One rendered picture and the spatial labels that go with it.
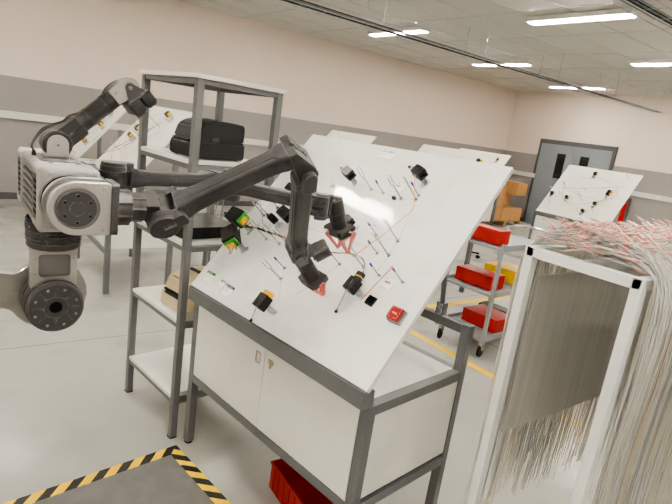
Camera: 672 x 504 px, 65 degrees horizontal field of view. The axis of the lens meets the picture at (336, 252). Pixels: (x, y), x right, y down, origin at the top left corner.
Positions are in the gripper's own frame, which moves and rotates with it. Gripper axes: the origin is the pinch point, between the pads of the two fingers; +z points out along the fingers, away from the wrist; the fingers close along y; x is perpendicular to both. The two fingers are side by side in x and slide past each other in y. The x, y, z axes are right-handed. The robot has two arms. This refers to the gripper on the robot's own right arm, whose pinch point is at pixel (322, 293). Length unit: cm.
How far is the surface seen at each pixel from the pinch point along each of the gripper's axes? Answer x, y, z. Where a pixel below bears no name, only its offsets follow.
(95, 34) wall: -162, 761, 25
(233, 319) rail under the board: 24, 49, 22
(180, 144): -16, 117, -27
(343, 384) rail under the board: 17.0, -19.5, 19.7
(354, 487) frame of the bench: 37, -31, 50
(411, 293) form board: -22.8, -18.6, 13.3
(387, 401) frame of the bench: 9.6, -28.7, 32.5
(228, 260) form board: 5, 78, 17
